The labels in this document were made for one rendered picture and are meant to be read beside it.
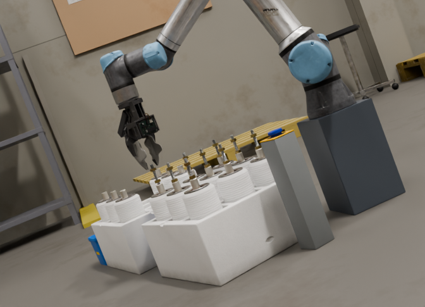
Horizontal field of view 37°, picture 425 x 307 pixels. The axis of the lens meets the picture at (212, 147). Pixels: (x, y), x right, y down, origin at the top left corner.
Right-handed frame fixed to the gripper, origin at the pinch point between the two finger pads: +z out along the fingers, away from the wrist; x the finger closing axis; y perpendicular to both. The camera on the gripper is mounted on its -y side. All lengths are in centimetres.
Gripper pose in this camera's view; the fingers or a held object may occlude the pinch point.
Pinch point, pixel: (149, 163)
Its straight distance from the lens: 195.5
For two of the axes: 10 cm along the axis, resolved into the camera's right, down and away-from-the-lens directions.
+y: 5.5, -1.5, -8.2
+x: 7.5, -3.4, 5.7
